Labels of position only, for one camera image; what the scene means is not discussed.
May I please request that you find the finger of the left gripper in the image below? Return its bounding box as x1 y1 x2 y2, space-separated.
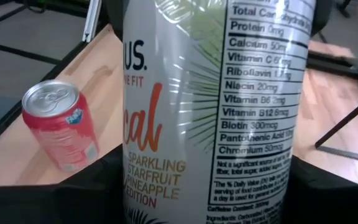
104 0 124 41
311 0 334 37

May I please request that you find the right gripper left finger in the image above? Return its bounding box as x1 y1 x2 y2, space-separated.
0 144 126 224

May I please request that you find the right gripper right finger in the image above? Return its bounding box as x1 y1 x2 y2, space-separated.
283 155 358 224

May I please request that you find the red Fanta can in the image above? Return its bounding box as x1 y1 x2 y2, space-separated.
21 79 101 174

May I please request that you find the white orange Celsius can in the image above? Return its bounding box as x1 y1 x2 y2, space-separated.
122 0 316 224

